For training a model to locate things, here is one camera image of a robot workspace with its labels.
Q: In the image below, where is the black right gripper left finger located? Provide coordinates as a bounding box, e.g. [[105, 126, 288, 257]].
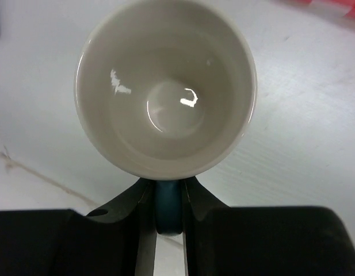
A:
[[0, 179, 156, 275]]

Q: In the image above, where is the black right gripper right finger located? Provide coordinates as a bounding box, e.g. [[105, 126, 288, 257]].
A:
[[181, 177, 355, 275]]

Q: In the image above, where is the blue white ceramic mug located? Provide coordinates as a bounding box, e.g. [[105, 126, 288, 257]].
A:
[[74, 1, 257, 235]]

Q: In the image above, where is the red white checkered cloth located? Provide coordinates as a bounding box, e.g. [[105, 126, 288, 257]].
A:
[[304, 0, 355, 19]]

